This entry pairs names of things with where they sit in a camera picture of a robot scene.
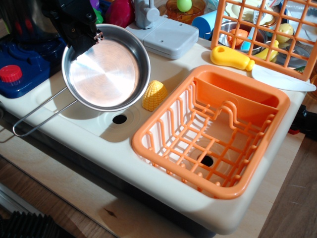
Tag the yellow toy banana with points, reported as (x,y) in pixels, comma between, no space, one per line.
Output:
(264,53)

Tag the light green toy egg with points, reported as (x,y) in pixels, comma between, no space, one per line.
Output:
(184,5)

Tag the magenta toy fruit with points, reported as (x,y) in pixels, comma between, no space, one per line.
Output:
(120,13)

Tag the toy knife yellow handle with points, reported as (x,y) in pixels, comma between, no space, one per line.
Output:
(225,56)

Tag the yellow toy corn cob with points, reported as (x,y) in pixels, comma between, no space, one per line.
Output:
(154,95)

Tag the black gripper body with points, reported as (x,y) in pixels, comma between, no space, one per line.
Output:
(75,21)

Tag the orange transparent bowl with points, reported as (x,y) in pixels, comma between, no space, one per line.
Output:
(197,9)

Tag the orange plastic drying rack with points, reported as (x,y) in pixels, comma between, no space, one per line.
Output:
(212,131)

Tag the purple toy eggplant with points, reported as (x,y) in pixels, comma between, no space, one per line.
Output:
(95,4)

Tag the blue toy stove top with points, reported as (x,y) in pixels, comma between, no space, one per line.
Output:
(38,62)

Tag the yellow toy potato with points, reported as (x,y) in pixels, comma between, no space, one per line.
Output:
(287,29)

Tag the silver metal pot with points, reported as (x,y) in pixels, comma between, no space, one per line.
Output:
(25,21)

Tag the black red clamp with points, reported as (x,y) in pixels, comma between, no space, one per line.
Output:
(304,122)

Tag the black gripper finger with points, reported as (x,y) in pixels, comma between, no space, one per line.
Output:
(79,47)

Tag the stainless steel pan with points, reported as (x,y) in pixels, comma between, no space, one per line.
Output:
(110,76)

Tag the orange grid basket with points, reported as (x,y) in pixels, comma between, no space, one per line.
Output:
(233,10)

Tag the red stove knob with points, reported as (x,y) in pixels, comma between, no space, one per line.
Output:
(10,73)

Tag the blue plastic cup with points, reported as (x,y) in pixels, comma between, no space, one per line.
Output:
(205,24)

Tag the grey toy faucet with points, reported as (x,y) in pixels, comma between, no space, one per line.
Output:
(159,34)

